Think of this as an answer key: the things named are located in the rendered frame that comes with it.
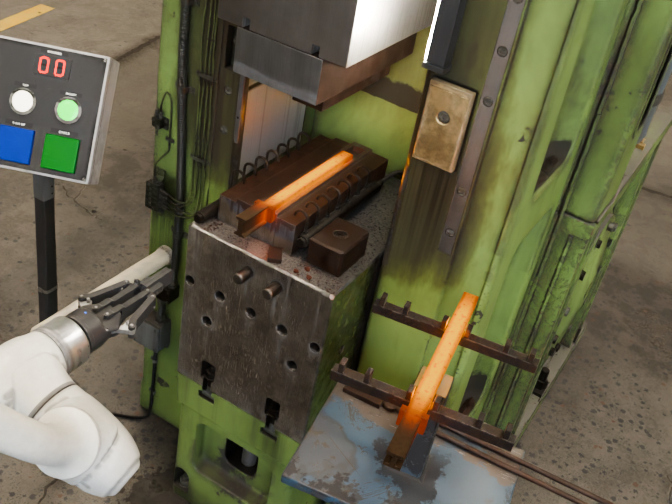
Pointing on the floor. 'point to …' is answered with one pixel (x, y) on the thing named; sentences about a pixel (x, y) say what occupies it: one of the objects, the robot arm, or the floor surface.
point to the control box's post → (45, 243)
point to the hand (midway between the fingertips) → (156, 282)
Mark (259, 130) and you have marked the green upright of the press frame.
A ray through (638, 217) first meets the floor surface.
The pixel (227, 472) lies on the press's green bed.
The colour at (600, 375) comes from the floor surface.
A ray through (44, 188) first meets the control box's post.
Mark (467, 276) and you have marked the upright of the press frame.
